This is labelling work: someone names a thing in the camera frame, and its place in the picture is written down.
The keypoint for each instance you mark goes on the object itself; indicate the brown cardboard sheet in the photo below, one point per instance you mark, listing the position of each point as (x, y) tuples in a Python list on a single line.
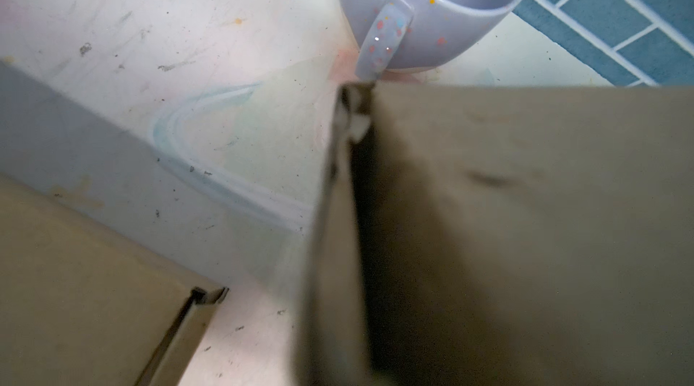
[(502, 236)]

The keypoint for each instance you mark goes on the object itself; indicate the brown cardboard box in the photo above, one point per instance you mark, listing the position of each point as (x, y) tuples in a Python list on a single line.
[(83, 305)]

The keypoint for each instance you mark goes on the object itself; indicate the lavender speckled ceramic cup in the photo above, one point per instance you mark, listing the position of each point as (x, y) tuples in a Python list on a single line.
[(418, 35)]

